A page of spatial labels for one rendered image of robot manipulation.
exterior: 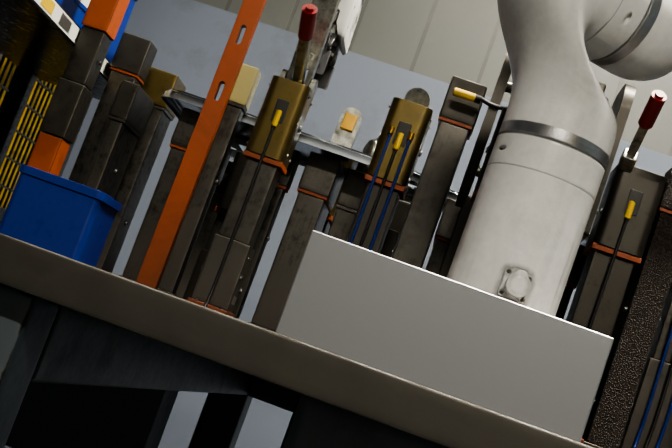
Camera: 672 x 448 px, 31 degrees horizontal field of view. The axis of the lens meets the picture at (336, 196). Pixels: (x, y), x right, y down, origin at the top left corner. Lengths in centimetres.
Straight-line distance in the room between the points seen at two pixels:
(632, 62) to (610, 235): 37
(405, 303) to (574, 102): 30
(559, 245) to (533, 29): 23
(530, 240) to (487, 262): 5
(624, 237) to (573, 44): 46
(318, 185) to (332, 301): 74
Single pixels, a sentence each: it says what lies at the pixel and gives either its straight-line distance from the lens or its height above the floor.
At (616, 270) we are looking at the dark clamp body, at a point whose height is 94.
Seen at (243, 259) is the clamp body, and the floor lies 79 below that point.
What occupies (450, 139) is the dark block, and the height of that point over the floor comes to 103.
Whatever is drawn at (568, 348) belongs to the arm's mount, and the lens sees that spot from 112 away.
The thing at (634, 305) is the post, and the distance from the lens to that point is 167.
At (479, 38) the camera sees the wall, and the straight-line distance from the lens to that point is 371.
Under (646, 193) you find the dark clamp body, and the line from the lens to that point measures 168.
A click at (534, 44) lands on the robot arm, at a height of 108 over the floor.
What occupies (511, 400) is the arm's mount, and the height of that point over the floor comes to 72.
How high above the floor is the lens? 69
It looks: 8 degrees up
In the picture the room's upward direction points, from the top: 20 degrees clockwise
